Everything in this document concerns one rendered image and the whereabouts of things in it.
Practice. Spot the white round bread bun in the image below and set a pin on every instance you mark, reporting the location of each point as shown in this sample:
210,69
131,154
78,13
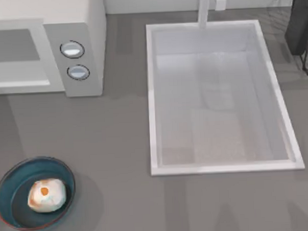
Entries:
46,195

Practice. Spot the white sink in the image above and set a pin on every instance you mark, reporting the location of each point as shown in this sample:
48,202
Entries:
214,97

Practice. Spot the tall white tap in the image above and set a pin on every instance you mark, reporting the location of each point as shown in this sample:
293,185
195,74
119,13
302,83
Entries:
203,8

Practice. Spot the dark blue bowl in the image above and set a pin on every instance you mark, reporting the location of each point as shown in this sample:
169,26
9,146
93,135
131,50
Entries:
25,203

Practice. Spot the pale microwave oven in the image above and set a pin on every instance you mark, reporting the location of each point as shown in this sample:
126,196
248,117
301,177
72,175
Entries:
90,59

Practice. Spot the round microwave knob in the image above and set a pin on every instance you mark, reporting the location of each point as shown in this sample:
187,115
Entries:
72,49
78,72

